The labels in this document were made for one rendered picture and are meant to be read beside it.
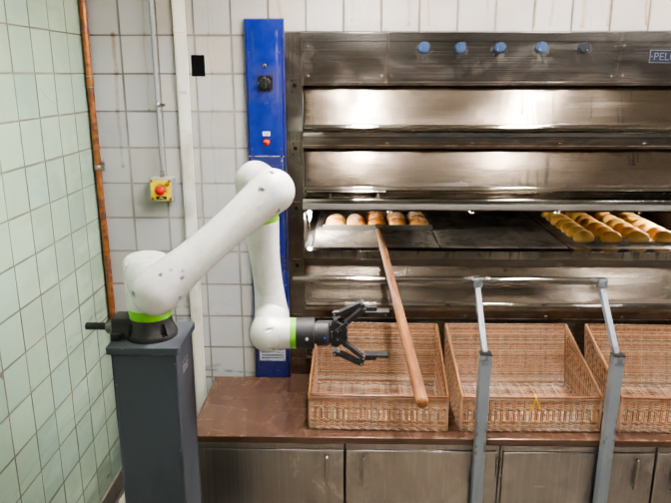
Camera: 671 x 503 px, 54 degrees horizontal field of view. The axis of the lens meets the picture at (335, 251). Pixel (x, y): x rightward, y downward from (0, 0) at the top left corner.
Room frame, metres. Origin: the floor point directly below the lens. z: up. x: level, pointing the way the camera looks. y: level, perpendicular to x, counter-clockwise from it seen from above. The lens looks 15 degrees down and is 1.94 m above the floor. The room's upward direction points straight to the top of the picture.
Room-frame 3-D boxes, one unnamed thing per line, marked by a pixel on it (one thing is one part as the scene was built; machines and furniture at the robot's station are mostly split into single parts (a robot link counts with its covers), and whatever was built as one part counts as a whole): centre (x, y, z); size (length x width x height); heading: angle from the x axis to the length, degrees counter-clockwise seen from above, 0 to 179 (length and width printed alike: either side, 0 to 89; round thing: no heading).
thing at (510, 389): (2.54, -0.76, 0.72); 0.56 x 0.49 x 0.28; 89
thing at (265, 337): (1.82, 0.19, 1.20); 0.14 x 0.13 x 0.11; 90
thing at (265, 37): (3.76, 0.27, 1.07); 1.93 x 0.16 x 2.15; 179
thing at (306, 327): (1.82, 0.08, 1.20); 0.12 x 0.06 x 0.09; 0
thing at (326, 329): (1.81, 0.01, 1.20); 0.09 x 0.07 x 0.08; 90
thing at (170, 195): (2.79, 0.74, 1.46); 0.10 x 0.07 x 0.10; 89
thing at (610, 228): (3.23, -1.35, 1.21); 0.61 x 0.48 x 0.06; 179
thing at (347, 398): (2.55, -0.18, 0.72); 0.56 x 0.49 x 0.28; 88
